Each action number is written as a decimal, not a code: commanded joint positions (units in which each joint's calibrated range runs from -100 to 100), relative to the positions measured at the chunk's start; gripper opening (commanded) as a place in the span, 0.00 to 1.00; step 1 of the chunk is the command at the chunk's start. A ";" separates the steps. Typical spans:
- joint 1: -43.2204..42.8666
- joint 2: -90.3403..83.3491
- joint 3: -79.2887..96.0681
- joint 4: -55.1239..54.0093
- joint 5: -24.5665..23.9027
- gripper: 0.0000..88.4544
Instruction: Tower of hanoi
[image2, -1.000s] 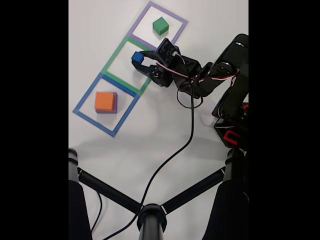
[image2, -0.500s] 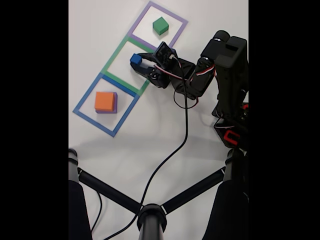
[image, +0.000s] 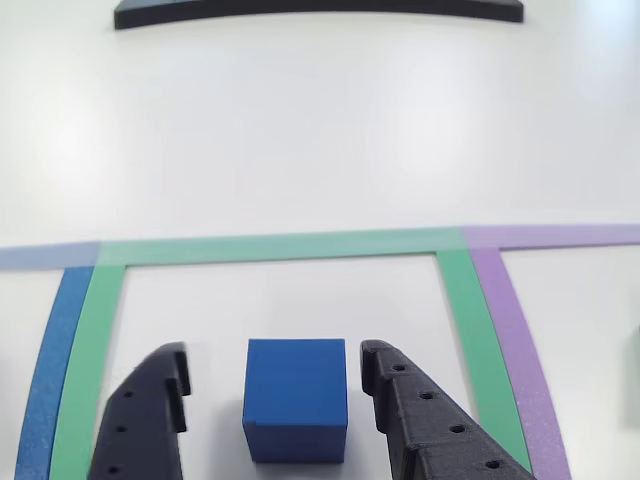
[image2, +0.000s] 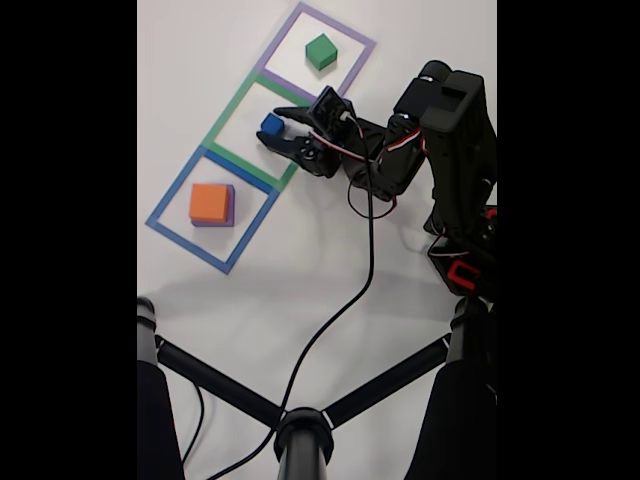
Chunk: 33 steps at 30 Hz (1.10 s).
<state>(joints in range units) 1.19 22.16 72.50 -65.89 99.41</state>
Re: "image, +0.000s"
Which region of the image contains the blue tape square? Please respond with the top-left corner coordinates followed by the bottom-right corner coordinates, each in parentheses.
top-left (0, 241), bottom-right (103, 480)

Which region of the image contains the small blue foam cube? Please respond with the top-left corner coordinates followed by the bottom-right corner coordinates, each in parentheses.
top-left (241, 338), bottom-right (350, 465)

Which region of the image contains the purple tape square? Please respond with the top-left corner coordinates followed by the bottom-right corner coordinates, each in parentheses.
top-left (459, 223), bottom-right (640, 480)

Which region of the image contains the green tape square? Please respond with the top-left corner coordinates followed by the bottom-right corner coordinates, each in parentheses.
top-left (48, 226), bottom-right (532, 480)

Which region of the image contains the green foam cube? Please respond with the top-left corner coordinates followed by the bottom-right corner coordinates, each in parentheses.
top-left (624, 324), bottom-right (640, 431)

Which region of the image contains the black power strip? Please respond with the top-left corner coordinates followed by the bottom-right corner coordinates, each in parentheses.
top-left (113, 0), bottom-right (525, 31)

